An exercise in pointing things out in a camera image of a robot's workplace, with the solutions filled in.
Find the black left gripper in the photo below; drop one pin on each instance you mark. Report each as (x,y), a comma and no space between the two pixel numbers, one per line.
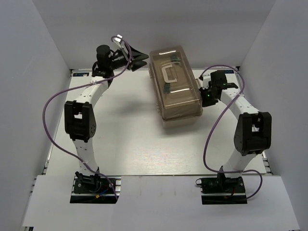
(133,57)

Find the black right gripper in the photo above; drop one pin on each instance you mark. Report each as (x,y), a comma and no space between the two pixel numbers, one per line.
(205,102)

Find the beige plastic toolbox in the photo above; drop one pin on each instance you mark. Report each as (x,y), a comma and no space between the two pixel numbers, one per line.
(183,105)

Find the stubby green orange-capped screwdriver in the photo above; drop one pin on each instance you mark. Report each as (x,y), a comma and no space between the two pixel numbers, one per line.
(167,88)

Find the stubby green handled screwdriver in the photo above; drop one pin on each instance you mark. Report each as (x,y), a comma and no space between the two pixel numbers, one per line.
(174,58)

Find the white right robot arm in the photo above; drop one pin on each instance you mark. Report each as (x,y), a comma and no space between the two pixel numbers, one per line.
(252,135)

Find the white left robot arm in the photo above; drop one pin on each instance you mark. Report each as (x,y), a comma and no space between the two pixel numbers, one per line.
(79,119)

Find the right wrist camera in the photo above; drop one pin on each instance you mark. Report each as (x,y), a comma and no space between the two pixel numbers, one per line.
(204,80)

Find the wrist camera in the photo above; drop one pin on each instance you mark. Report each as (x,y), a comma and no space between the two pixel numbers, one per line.
(204,80)
(118,41)

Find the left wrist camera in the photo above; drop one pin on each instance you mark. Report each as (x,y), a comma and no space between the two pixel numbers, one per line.
(118,41)

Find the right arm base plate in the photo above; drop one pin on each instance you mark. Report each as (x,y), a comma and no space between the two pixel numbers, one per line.
(219,191)

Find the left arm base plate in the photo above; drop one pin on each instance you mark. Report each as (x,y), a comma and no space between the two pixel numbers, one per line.
(95,191)

